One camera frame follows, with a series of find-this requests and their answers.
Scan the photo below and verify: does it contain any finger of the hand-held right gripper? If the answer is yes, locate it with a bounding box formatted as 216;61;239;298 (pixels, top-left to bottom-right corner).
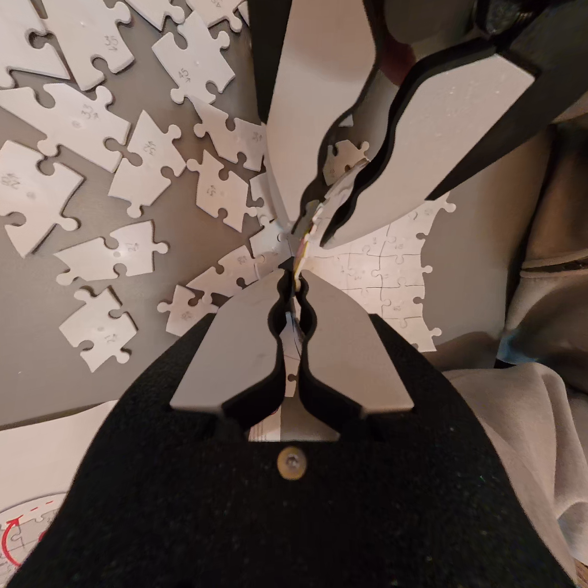
318;54;567;250
247;0;383;231

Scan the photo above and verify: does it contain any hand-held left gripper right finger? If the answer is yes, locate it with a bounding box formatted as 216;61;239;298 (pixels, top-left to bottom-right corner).
300;270;415;435

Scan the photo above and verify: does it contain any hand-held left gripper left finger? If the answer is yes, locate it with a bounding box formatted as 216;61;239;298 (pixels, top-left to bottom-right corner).
169;268;293;431

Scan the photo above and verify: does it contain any assembled white puzzle ball section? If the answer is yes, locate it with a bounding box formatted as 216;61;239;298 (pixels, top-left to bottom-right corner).
282;193;458;398

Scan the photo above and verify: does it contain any single white puzzle piece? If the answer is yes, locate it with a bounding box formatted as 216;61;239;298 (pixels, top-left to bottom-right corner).
294;158;370;244

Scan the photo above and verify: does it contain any pile of loose puzzle pieces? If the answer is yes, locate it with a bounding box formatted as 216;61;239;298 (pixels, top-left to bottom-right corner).
0;0;295;374

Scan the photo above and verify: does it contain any dark blue cloth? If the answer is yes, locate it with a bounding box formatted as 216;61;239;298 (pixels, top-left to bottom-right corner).
496;322;588;368

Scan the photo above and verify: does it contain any person's grey clothing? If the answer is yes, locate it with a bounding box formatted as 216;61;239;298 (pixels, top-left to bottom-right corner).
423;92;588;585

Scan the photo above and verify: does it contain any white instruction sheet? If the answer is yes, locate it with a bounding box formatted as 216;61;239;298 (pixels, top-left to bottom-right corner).
0;397;295;588

